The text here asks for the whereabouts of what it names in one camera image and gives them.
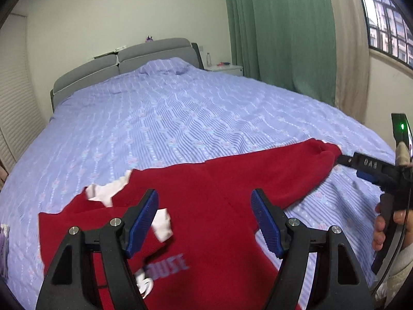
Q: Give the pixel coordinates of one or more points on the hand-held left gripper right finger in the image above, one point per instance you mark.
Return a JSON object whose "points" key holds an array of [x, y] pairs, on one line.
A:
{"points": [[264, 222]]}

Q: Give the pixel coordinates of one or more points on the red sweater with white collar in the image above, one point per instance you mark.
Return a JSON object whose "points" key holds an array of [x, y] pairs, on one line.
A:
{"points": [[209, 200]]}

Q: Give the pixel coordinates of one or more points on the window with dark frame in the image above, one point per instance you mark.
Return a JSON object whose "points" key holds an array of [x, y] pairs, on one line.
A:
{"points": [[390, 29]]}

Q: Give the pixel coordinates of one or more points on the clear plastic bottle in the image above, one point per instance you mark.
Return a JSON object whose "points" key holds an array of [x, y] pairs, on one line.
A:
{"points": [[208, 59]]}

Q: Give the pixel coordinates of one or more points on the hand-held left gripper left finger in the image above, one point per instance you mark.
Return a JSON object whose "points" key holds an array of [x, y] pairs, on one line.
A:
{"points": [[145, 219]]}

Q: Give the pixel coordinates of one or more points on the green curtain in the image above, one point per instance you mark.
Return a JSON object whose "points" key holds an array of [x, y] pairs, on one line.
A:
{"points": [[284, 29]]}

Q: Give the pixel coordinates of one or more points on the grey padded headboard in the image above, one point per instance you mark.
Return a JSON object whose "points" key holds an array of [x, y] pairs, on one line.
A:
{"points": [[145, 51]]}

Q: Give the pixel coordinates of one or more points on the purple patterned bedspread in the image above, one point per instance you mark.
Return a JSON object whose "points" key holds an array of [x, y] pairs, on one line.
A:
{"points": [[161, 119]]}

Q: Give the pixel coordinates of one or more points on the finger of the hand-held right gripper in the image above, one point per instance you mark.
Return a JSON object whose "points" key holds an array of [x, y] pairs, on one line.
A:
{"points": [[364, 163]]}

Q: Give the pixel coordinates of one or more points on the folded purple clothes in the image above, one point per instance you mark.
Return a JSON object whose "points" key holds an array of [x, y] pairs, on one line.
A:
{"points": [[4, 252]]}

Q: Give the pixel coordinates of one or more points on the person's right hand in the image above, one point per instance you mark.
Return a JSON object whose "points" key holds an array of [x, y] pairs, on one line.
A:
{"points": [[379, 229]]}

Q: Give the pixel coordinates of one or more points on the small purple toy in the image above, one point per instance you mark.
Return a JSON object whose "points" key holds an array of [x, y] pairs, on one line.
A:
{"points": [[149, 39]]}

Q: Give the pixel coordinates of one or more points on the person's right forearm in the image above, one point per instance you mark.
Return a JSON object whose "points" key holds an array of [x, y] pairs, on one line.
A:
{"points": [[401, 274]]}

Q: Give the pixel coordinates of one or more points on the white nightstand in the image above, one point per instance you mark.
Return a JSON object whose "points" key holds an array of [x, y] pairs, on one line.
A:
{"points": [[226, 69]]}

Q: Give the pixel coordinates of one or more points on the white louvered door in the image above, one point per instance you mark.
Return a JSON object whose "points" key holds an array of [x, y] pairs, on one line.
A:
{"points": [[16, 97]]}

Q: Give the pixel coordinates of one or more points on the small red nightstand item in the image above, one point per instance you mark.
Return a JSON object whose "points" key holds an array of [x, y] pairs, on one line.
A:
{"points": [[222, 63]]}

